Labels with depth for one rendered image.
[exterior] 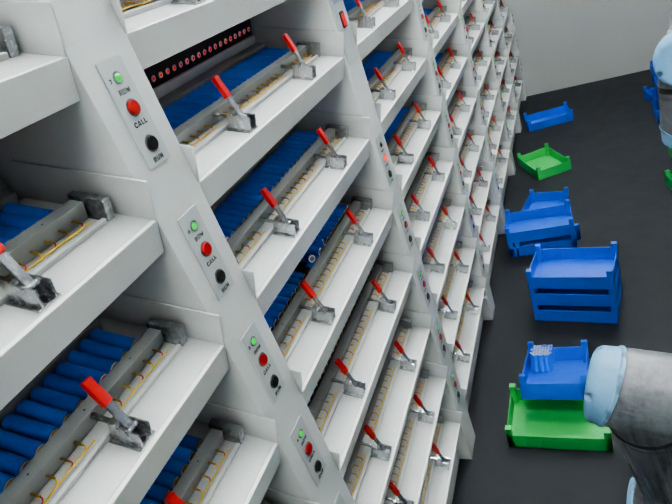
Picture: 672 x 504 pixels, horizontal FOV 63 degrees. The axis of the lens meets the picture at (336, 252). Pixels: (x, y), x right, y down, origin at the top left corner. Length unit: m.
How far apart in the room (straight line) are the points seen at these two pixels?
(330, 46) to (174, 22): 0.53
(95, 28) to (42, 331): 0.32
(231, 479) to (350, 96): 0.82
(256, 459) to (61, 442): 0.29
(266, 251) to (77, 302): 0.39
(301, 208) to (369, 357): 0.38
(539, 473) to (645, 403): 1.06
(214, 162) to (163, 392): 0.31
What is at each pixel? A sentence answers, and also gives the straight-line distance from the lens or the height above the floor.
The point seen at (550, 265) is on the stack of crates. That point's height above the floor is 0.16.
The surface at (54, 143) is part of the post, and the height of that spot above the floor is 1.42.
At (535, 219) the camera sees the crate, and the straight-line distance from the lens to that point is 2.89.
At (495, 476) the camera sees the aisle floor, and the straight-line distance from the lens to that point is 1.88.
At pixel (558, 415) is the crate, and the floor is 0.00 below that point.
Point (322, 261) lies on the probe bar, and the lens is 1.13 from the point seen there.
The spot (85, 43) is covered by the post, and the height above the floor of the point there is 1.50.
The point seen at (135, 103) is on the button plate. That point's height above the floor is 1.42.
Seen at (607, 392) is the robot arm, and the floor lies 0.87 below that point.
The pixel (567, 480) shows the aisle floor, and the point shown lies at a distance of 1.86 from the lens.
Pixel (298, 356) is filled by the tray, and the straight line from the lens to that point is 0.96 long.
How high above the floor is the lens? 1.49
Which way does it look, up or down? 27 degrees down
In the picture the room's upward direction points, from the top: 21 degrees counter-clockwise
